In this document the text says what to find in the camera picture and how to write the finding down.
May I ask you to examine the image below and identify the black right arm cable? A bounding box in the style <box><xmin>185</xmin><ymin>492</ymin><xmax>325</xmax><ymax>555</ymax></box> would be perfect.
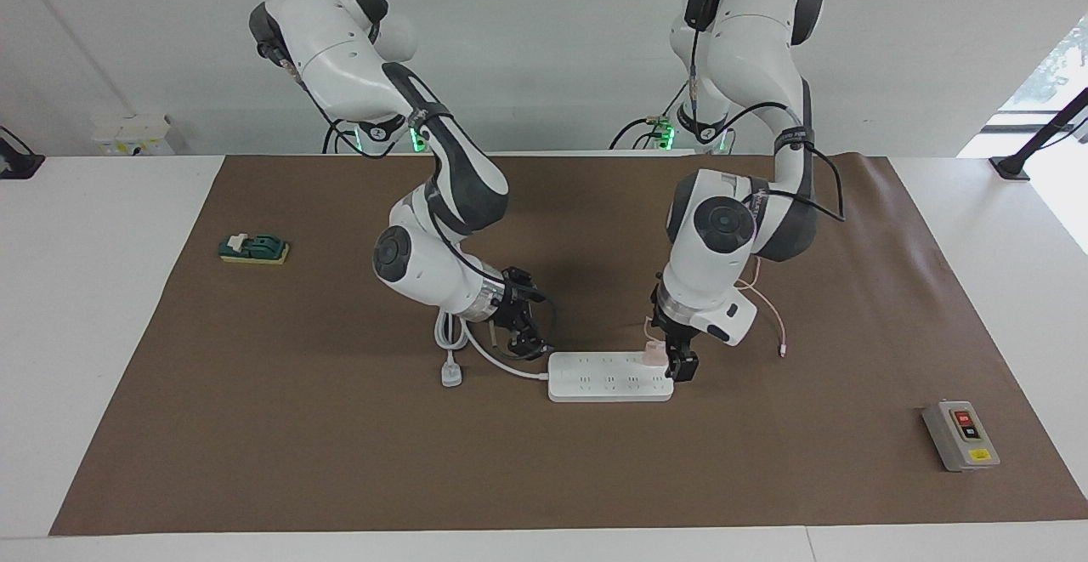
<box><xmin>255</xmin><ymin>35</ymin><xmax>562</xmax><ymax>367</ymax></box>

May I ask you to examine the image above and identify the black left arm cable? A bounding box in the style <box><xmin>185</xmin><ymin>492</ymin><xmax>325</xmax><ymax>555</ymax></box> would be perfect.
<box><xmin>684</xmin><ymin>26</ymin><xmax>847</xmax><ymax>223</ymax></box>

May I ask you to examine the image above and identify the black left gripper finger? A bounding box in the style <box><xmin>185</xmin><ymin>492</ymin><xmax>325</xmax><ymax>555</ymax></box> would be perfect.
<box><xmin>666</xmin><ymin>343</ymin><xmax>700</xmax><ymax>383</ymax></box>

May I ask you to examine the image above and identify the brown paper table mat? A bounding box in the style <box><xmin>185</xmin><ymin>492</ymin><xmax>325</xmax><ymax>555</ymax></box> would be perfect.
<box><xmin>49</xmin><ymin>152</ymin><xmax>1088</xmax><ymax>537</ymax></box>

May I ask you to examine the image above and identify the white wall socket box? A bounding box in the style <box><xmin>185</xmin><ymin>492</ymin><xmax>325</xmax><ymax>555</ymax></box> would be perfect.
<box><xmin>92</xmin><ymin>114</ymin><xmax>175</xmax><ymax>156</ymax></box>

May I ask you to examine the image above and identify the bright window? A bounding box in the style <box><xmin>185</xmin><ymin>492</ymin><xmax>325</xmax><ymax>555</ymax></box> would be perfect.
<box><xmin>999</xmin><ymin>18</ymin><xmax>1088</xmax><ymax>112</ymax></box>

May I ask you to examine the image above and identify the grey on-off switch box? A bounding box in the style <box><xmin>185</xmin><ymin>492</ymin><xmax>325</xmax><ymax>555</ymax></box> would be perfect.
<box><xmin>922</xmin><ymin>400</ymin><xmax>1001</xmax><ymax>473</ymax></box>

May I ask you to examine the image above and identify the green circuit board module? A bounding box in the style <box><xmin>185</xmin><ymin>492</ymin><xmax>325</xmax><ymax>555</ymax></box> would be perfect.
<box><xmin>218</xmin><ymin>233</ymin><xmax>291</xmax><ymax>266</ymax></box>

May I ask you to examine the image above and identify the pink charging cable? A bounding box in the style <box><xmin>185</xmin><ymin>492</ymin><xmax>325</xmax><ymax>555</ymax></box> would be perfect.
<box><xmin>642</xmin><ymin>256</ymin><xmax>790</xmax><ymax>359</ymax></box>

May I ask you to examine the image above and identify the white power strip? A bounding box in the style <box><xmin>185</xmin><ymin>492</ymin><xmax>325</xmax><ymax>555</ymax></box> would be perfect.
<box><xmin>547</xmin><ymin>351</ymin><xmax>675</xmax><ymax>403</ymax></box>

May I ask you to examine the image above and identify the white power cord with plug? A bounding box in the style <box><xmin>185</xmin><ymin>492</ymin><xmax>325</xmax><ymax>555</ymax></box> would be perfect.
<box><xmin>433</xmin><ymin>307</ymin><xmax>552</xmax><ymax>388</ymax></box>

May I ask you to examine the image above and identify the black table clamp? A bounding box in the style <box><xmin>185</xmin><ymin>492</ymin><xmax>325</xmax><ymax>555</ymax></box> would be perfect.
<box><xmin>0</xmin><ymin>126</ymin><xmax>45</xmax><ymax>180</ymax></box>

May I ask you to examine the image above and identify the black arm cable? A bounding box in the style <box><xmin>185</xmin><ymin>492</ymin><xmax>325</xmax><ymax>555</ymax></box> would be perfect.
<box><xmin>255</xmin><ymin>35</ymin><xmax>562</xmax><ymax>367</ymax></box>
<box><xmin>684</xmin><ymin>26</ymin><xmax>847</xmax><ymax>223</ymax></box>

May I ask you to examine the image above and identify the black slanted stand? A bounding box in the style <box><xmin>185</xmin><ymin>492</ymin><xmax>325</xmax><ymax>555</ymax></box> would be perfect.
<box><xmin>989</xmin><ymin>86</ymin><xmax>1088</xmax><ymax>182</ymax></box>

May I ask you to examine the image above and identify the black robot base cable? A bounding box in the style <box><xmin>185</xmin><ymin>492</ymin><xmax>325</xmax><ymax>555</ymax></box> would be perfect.
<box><xmin>321</xmin><ymin>116</ymin><xmax>400</xmax><ymax>159</ymax></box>
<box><xmin>608</xmin><ymin>111</ymin><xmax>672</xmax><ymax>150</ymax></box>

